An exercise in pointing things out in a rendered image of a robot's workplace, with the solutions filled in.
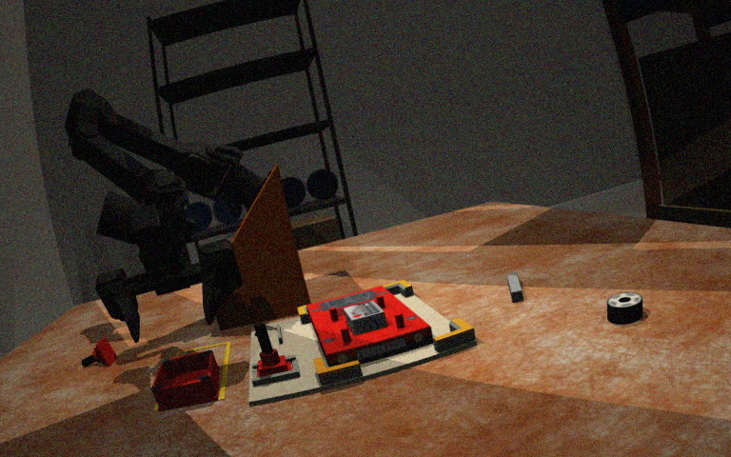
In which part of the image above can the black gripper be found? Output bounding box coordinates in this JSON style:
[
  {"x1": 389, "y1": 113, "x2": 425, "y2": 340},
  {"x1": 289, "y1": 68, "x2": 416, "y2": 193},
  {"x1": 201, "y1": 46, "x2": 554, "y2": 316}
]
[{"x1": 95, "y1": 234, "x2": 243, "y2": 343}]

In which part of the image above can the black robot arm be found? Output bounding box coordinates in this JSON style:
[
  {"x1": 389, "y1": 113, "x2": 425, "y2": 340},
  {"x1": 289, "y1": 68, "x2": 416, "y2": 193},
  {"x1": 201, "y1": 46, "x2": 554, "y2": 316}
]
[{"x1": 65, "y1": 89, "x2": 267, "y2": 264}]

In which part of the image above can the black toy tyre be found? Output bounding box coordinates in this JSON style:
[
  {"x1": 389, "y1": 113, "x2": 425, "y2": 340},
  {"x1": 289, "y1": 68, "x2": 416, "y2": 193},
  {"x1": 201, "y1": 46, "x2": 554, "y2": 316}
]
[{"x1": 607, "y1": 292, "x2": 642, "y2": 325}]

